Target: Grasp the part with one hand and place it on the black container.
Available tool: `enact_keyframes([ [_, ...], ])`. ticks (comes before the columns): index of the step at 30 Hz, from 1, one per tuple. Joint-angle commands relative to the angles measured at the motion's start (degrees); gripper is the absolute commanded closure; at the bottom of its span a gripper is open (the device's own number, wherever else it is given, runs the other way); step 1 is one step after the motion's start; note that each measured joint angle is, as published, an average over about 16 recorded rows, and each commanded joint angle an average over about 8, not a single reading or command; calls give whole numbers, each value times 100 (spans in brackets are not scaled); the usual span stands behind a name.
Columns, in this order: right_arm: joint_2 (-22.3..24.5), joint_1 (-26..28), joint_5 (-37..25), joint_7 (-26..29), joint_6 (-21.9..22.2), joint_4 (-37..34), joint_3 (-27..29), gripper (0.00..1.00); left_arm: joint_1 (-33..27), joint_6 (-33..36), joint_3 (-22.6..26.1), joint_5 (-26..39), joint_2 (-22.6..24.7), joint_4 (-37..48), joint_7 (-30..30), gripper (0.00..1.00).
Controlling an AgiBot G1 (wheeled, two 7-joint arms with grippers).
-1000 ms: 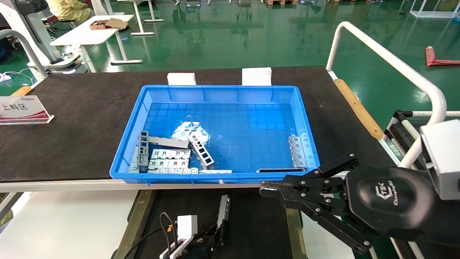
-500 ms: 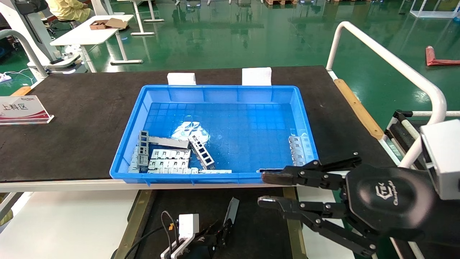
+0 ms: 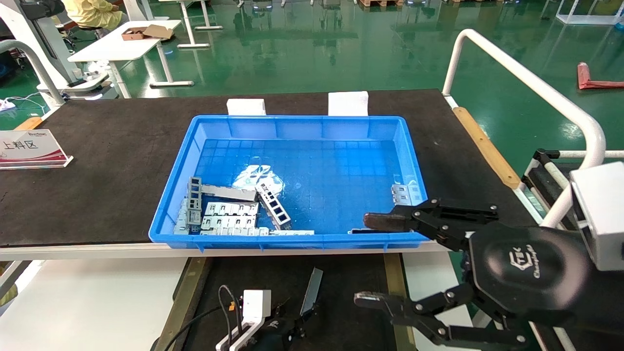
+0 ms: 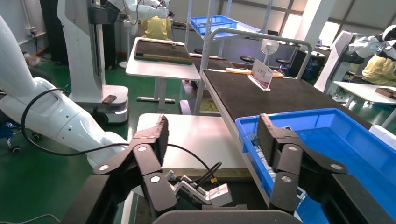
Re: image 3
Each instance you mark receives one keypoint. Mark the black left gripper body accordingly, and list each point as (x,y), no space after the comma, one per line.
(273,339)

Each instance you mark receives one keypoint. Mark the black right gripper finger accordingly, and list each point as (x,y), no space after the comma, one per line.
(438,317)
(438,217)

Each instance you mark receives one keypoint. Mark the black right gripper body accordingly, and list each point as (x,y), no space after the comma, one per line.
(531,273)

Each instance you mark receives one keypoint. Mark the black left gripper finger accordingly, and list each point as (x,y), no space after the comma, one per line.
(300,319)

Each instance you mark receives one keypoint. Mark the long grey metal channel part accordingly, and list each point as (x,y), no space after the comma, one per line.
(312,292)

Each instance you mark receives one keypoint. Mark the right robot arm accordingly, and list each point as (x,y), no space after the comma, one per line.
(609,312)

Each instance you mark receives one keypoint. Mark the grey notched metal part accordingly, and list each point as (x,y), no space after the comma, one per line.
(404,192)

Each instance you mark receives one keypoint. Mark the metal part with square holes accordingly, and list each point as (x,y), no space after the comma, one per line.
(273,207)

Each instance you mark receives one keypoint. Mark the grey stacked clip part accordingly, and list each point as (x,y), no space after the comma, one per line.
(181,222)

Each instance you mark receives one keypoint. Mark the dark thin metal strip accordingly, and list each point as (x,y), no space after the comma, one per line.
(356,231)

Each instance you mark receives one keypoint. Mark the wooden edge strip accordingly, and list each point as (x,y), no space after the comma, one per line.
(29,123)
(485,146)

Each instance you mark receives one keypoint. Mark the long thin metal strip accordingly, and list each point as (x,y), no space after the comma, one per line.
(292,232)

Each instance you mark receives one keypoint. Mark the white slotted metal plate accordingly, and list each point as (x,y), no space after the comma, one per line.
(226,223)
(229,209)

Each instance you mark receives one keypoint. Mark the large blue plastic bin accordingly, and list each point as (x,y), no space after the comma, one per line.
(317,161)

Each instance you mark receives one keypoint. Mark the flat grey metal bar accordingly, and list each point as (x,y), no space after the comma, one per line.
(229,193)

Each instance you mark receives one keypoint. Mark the white foam block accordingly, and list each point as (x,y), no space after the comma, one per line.
(348,103)
(246,107)

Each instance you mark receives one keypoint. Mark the white tubular railing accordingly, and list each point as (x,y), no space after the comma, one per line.
(526,78)

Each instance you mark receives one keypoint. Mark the red object on floor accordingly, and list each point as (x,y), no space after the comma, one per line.
(597,84)

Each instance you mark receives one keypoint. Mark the wooden pallet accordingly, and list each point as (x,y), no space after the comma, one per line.
(380,3)

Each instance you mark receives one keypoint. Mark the acrylic sign with red print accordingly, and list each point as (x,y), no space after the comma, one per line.
(29,148)

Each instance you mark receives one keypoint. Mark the open cardboard box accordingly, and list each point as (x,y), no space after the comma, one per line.
(146,32)

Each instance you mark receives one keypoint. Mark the white table with cardboard box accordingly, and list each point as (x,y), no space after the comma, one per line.
(117,46)

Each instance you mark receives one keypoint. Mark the white power strip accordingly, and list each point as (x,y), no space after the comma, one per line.
(6,105)

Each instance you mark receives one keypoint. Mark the grey tubular railing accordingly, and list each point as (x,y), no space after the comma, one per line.
(39,63)

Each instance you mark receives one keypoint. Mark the person in yellow gown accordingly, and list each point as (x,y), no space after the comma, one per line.
(92,12)

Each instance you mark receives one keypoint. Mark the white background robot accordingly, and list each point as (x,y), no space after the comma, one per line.
(29,39)

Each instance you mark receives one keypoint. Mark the black container with brass frame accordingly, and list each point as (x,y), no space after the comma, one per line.
(341,282)

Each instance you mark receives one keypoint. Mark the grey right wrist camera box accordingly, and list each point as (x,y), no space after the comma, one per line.
(602,214)

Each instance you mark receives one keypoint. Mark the black bracket with white roller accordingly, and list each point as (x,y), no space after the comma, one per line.
(538,178)

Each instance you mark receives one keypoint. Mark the grey ladder-shaped metal bracket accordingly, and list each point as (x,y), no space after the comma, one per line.
(195,187)

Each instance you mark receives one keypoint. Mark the white floor frame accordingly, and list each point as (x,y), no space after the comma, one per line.
(585,19)

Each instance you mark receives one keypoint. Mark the white table frame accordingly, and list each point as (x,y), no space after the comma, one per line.
(190,24)

